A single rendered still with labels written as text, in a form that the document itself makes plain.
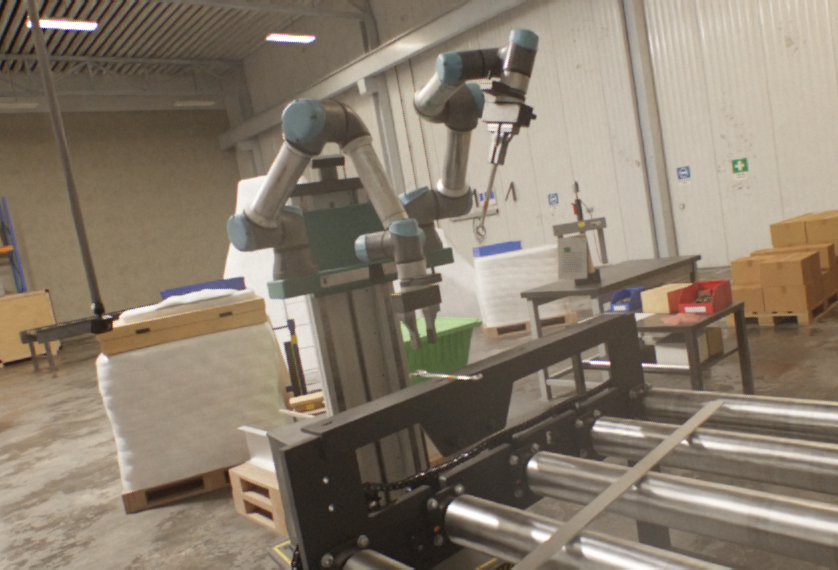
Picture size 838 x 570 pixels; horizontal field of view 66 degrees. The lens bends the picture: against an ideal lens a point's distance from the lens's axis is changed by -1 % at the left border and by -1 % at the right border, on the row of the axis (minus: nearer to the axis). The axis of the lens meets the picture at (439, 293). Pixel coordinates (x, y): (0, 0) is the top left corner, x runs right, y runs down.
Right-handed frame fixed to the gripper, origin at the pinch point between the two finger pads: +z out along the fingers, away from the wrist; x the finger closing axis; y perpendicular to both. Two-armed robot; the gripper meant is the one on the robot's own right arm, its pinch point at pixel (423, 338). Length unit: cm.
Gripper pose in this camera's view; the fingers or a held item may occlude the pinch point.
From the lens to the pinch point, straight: 172.0
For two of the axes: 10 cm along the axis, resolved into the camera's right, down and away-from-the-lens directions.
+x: -7.3, 2.0, -6.5
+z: 1.7, 9.8, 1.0
